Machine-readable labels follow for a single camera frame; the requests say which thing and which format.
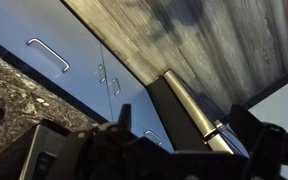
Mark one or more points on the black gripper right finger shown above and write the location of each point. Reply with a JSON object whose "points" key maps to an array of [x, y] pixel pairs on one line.
{"points": [[267, 146]]}

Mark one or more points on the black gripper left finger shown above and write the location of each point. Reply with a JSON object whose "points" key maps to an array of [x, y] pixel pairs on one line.
{"points": [[117, 140]]}

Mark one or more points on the white board with black edge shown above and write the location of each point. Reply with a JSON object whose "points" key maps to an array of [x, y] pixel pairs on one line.
{"points": [[284, 106]]}

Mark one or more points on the stainless steel microwave oven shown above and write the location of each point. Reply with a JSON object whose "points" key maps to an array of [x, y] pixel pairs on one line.
{"points": [[40, 150]]}

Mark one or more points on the grey metal pole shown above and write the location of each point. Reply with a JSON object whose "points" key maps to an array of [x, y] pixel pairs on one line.
{"points": [[190, 106]]}

